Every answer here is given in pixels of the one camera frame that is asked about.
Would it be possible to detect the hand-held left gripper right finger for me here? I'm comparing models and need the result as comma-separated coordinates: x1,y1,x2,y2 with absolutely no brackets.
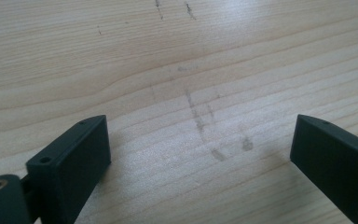
289,114,358,224

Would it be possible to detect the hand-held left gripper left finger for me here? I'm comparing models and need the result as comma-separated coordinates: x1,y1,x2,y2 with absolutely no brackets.
25,114,112,224

